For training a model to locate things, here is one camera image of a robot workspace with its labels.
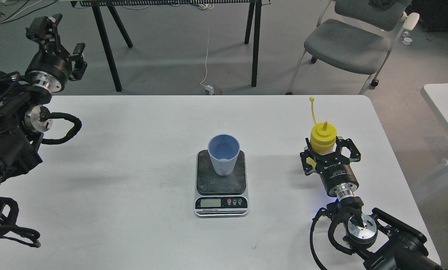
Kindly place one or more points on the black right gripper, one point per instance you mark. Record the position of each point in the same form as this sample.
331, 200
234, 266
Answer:
336, 174

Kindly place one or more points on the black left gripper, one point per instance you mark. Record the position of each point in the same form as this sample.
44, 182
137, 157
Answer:
48, 70

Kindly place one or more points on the yellow squeeze seasoning bottle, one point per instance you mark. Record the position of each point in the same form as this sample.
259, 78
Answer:
323, 135

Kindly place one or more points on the blue ribbed plastic cup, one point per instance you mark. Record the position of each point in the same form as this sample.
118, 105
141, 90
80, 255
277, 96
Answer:
223, 150

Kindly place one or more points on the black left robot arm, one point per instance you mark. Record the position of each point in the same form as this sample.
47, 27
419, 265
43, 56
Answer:
25, 122

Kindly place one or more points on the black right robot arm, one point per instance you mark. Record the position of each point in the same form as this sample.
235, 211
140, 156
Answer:
381, 240

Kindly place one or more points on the digital kitchen scale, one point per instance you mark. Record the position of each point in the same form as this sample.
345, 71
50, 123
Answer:
220, 196

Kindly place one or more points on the black trestle desk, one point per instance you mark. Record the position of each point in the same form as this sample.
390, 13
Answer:
173, 36

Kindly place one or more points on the grey office chair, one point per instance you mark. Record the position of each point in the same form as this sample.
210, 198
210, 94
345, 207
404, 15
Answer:
353, 49

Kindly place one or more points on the white power adapter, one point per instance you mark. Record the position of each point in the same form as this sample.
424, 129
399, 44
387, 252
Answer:
213, 90

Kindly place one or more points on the small white floor caps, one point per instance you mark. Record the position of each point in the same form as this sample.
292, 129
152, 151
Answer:
407, 40

